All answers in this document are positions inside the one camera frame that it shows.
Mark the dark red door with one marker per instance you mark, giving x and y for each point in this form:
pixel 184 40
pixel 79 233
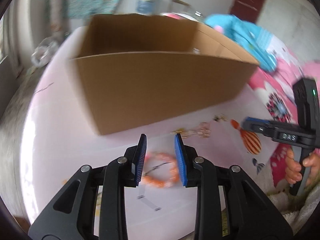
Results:
pixel 247 2

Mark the large water bottle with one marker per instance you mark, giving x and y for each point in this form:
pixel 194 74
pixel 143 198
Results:
pixel 146 2

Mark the white plastic bag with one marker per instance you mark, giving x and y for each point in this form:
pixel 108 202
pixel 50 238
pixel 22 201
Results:
pixel 45 52

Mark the brown cardboard box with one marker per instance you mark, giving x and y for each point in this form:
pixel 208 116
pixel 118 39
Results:
pixel 150 87

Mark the patterned paper roll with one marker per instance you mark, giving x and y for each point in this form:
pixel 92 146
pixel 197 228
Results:
pixel 58 12

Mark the blue patterned quilt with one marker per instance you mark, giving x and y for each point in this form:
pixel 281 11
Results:
pixel 240 32

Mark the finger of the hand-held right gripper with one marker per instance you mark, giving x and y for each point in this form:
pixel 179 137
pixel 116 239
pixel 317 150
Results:
pixel 257 120
pixel 257 129

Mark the gold bar earring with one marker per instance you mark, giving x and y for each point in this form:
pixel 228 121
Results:
pixel 178 132

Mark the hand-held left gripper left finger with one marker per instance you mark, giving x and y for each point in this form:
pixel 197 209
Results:
pixel 140 160

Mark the pink floral blanket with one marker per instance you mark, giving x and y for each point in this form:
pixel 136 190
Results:
pixel 282 80

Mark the clear plastic bottle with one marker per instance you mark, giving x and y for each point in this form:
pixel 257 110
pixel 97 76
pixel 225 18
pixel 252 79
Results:
pixel 198 14

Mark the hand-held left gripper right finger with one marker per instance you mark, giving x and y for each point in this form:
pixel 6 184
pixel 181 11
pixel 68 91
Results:
pixel 180 160

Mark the person's right hand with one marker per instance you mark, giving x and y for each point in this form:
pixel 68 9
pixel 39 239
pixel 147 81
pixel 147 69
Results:
pixel 292 170

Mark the gold flower earring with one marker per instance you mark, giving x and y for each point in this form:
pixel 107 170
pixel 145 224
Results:
pixel 220 118

